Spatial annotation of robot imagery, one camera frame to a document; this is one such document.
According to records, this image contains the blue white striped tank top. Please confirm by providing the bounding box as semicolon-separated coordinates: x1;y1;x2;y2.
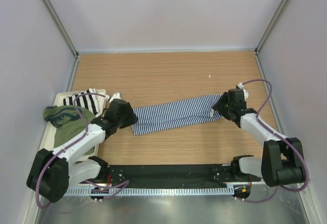
132;94;222;136

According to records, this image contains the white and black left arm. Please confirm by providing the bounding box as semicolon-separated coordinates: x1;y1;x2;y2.
26;98;138;203

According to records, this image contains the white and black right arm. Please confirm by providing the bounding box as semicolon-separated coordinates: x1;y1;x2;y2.
212;88;309;188

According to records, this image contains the black white striped tank top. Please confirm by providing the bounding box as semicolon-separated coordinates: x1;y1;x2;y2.
63;88;105;116

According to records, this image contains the olive green tank top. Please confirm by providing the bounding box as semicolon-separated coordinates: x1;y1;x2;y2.
43;105;86;148

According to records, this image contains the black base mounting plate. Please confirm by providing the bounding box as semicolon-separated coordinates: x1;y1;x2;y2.
91;164;261;189

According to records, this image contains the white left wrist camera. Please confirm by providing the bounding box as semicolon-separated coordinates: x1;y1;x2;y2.
109;93;122;103

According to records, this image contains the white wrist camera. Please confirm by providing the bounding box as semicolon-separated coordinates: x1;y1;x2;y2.
109;93;122;103
236;82;249;100

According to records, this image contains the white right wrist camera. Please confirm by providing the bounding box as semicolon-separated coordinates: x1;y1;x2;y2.
236;82;249;100

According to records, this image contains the white slotted cable duct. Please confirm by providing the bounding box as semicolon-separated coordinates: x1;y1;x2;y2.
64;185;234;197

